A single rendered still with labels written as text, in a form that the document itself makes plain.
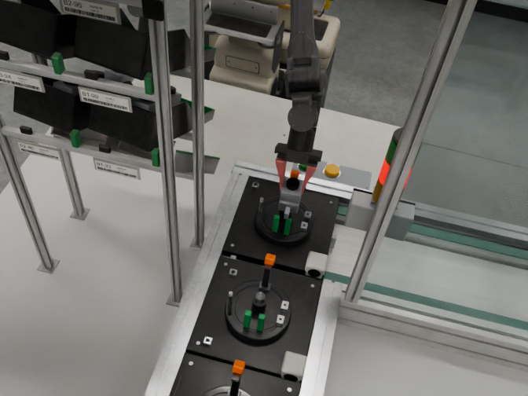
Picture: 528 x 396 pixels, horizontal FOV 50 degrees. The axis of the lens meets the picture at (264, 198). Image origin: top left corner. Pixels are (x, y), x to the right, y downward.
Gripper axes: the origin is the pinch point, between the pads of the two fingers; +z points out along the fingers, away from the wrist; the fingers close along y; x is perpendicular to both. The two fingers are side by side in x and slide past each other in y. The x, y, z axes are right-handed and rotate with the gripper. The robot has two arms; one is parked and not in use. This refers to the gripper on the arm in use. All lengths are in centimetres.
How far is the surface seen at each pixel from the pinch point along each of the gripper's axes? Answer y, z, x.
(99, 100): -31, -18, -36
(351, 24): 6, -47, 273
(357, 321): 20.5, 27.7, -1.7
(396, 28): 35, -49, 278
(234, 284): -8.1, 21.4, -9.5
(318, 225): 7.5, 9.9, 8.7
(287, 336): 5.6, 26.8, -17.1
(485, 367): 51, 31, -3
